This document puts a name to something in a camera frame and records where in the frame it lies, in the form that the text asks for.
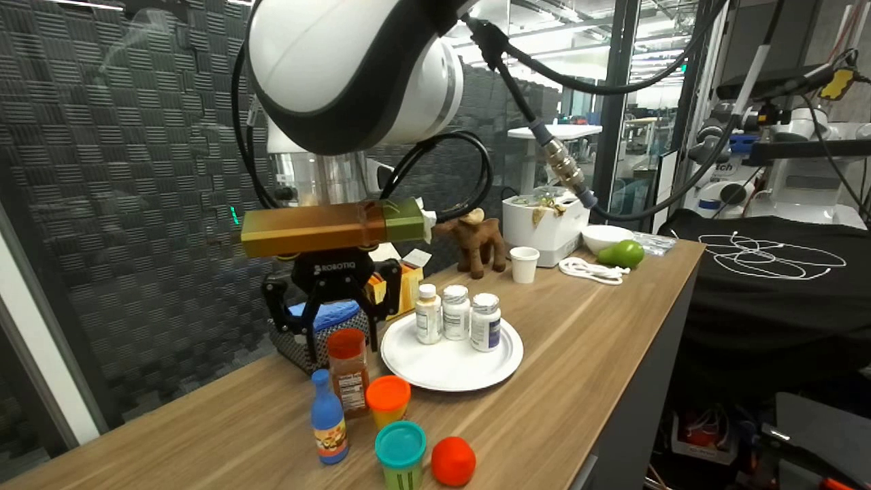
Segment red toy strawberry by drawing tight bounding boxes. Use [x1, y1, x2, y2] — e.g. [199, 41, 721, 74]
[427, 436, 480, 490]

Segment white paper cup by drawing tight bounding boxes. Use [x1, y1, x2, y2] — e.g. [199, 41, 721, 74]
[506, 246, 541, 289]

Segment red white floor box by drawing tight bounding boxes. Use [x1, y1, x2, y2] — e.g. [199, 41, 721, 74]
[671, 406, 744, 470]

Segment dried plant leaves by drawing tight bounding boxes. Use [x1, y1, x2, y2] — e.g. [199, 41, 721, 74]
[525, 191, 570, 229]

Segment black arm cable with connector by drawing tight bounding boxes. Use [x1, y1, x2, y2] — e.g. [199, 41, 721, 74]
[467, 14, 729, 225]

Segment black metal pillar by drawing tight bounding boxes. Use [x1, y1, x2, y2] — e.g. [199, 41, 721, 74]
[588, 0, 641, 229]

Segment blue toy bottle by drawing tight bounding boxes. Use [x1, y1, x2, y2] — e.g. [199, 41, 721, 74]
[307, 367, 351, 469]

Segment teal lid dough tub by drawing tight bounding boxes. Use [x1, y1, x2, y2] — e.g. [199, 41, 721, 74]
[373, 418, 430, 490]

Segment brown moose plush toy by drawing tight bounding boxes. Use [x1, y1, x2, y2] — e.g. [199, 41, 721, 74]
[434, 205, 512, 281]

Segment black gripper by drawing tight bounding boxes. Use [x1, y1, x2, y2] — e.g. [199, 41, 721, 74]
[261, 248, 405, 367]

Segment thick white coiled cable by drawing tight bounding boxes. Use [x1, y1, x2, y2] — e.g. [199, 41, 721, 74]
[555, 256, 633, 289]

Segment white indoor planter with lamp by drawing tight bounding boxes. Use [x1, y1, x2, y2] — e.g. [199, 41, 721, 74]
[498, 122, 605, 269]

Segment black cloth covered table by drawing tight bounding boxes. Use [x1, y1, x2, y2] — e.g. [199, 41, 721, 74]
[656, 209, 871, 383]

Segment green fruit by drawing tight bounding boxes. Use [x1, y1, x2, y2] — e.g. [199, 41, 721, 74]
[595, 237, 649, 271]

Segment white pill bottle blue label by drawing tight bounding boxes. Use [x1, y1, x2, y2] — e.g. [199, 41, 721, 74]
[468, 292, 503, 353]

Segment clear plastic wrapper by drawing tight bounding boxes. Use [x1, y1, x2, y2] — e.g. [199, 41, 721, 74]
[635, 229, 679, 258]

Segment white paper plate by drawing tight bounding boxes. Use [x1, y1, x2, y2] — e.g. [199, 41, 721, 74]
[380, 310, 528, 394]

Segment white bowl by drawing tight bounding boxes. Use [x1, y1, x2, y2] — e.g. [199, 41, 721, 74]
[581, 222, 638, 261]

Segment blue folded cloth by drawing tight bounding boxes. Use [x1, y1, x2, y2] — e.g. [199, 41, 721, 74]
[286, 297, 366, 339]

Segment small white pill bottle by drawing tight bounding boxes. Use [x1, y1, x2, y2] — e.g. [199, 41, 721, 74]
[415, 284, 443, 348]

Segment thin white looped cable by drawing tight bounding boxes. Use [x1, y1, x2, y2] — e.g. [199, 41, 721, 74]
[694, 229, 853, 284]

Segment open yellow cardboard box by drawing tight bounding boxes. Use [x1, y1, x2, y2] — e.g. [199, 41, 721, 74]
[366, 243, 435, 322]

